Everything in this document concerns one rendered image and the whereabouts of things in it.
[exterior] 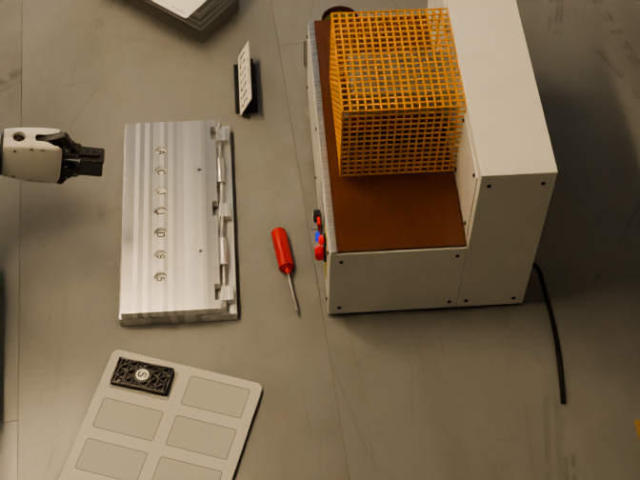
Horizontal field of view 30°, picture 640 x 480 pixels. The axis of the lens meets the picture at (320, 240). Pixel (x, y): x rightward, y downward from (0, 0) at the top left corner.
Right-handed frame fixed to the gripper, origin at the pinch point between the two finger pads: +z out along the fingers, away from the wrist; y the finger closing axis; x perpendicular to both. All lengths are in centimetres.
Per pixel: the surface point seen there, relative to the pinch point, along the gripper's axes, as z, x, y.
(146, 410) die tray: 11.9, 39.6, 16.0
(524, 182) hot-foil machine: 64, 22, -32
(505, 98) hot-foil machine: 63, 7, -34
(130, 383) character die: 9.2, 34.8, 15.4
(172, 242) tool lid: 15.8, 7.3, 11.9
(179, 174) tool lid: 17.1, -8.5, 11.6
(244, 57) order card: 30.0, -38.3, 8.4
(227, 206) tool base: 25.7, -0.7, 10.1
